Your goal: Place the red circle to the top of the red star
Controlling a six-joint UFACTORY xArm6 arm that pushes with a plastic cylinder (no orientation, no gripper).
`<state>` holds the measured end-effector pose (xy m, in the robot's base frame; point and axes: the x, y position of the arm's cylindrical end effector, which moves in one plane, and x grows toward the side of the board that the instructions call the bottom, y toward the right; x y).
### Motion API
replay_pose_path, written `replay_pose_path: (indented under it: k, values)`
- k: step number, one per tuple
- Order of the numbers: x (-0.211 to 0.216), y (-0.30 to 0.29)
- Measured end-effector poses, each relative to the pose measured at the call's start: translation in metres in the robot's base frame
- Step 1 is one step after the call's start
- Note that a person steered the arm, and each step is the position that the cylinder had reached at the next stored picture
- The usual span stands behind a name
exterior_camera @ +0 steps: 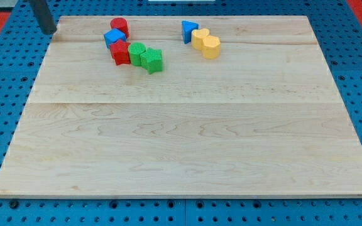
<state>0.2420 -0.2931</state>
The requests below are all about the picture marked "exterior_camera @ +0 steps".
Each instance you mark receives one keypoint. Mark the yellow hexagon block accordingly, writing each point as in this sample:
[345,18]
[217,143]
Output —
[211,47]

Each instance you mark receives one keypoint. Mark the green cylinder block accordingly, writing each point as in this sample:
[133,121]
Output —
[135,50]

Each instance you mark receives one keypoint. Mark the blue triangle block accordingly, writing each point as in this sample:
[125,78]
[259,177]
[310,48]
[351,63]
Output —
[187,28]

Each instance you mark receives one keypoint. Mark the green star block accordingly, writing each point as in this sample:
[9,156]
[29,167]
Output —
[152,60]

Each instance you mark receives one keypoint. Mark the yellow heart block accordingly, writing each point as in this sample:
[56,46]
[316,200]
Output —
[197,37]

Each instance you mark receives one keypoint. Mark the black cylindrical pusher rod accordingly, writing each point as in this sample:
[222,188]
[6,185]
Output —
[43,16]

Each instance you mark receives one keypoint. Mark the light wooden board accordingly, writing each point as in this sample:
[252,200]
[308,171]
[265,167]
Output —
[262,120]

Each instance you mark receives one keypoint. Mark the red cylinder block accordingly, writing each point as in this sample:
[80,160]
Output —
[121,24]

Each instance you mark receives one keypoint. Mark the red star block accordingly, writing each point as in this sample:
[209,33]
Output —
[119,52]

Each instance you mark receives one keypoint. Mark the blue cube block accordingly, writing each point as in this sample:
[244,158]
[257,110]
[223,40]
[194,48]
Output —
[113,36]

